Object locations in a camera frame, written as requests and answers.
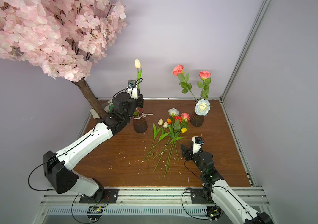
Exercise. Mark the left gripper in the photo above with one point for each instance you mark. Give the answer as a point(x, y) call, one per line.
point(138, 104)

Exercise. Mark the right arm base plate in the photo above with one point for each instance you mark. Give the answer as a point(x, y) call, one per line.
point(200, 196)

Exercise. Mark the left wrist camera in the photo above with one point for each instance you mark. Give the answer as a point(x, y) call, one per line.
point(132, 89)

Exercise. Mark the circuit board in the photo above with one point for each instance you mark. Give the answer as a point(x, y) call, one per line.
point(94, 213)
point(213, 213)

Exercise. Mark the aluminium mounting rail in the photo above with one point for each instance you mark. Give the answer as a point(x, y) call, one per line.
point(145, 201)

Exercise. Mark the right circuit board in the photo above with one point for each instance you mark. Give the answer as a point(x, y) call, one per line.
point(213, 213)

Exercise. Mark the aluminium corner profile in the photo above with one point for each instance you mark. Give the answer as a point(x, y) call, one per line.
point(248, 43)

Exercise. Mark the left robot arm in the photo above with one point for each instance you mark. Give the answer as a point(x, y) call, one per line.
point(59, 166)

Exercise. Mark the right purple glass vase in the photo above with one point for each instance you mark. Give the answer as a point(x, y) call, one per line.
point(197, 120)

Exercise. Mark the orange tulip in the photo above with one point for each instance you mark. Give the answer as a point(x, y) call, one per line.
point(175, 126)

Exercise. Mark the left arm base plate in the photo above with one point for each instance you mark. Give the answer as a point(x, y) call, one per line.
point(107, 195)

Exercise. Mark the pink rose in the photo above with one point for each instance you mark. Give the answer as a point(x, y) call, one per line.
point(185, 119)
point(184, 79)
point(204, 84)

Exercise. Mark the white rose small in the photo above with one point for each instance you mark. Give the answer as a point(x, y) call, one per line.
point(173, 113)

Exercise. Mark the red rose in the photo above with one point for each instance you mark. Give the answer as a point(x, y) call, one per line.
point(161, 156)

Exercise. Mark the pink blossom artificial tree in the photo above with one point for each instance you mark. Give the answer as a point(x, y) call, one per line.
point(64, 38)

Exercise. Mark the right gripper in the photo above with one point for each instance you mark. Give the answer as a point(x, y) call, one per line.
point(187, 152)

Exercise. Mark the left circuit board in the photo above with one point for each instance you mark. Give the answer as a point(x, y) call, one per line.
point(94, 213)

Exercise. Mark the left red glass vase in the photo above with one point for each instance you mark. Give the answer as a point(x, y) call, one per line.
point(139, 123)

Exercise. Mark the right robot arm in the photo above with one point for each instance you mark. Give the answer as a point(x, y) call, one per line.
point(217, 190)

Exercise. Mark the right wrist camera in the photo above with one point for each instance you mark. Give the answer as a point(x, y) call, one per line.
point(197, 144)

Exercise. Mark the cream tulip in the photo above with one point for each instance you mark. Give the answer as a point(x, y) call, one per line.
point(165, 128)
point(138, 66)
point(156, 131)

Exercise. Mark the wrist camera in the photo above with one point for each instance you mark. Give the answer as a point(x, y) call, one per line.
point(132, 89)
point(197, 144)

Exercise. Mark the white rose large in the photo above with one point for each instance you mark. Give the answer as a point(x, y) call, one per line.
point(202, 107)

